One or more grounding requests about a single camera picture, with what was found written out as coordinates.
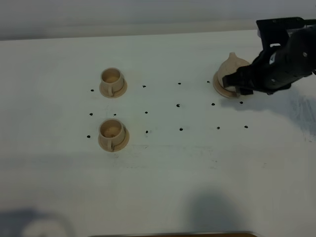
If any beige teapot saucer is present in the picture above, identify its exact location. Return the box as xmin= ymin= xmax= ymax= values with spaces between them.
xmin=213 ymin=72 xmax=240 ymax=99

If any beige teacup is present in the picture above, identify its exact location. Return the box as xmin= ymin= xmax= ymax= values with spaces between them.
xmin=98 ymin=119 xmax=126 ymax=152
xmin=100 ymin=68 xmax=124 ymax=98

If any beige far cup saucer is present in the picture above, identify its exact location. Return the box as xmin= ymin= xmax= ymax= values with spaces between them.
xmin=99 ymin=79 xmax=127 ymax=98

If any beige ceramic teapot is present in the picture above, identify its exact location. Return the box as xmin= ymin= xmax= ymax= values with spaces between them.
xmin=217 ymin=52 xmax=250 ymax=94

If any beige near cup saucer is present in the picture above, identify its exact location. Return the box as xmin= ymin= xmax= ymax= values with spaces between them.
xmin=98 ymin=130 xmax=129 ymax=152

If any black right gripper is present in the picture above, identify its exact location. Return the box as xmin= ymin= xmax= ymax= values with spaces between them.
xmin=222 ymin=17 xmax=316 ymax=95

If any beige cup saucer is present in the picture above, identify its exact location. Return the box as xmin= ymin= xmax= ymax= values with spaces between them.
xmin=98 ymin=130 xmax=129 ymax=152
xmin=99 ymin=79 xmax=127 ymax=98

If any beige near teacup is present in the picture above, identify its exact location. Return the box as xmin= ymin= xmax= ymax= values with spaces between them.
xmin=98 ymin=119 xmax=126 ymax=152

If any beige far teacup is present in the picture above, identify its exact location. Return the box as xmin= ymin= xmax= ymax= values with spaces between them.
xmin=100 ymin=68 xmax=124 ymax=98

